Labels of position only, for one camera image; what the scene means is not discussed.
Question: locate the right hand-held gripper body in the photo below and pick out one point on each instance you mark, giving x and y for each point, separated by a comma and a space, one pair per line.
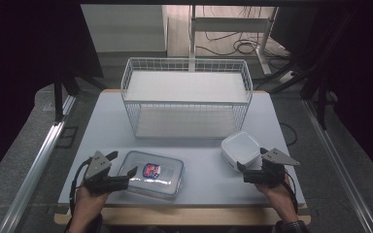
267, 173

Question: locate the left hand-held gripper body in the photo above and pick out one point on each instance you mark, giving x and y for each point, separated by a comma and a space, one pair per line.
97, 168

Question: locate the person's left hand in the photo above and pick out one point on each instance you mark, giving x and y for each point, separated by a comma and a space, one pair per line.
89, 200

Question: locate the person's right hand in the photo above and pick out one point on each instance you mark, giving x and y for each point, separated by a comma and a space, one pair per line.
277, 195

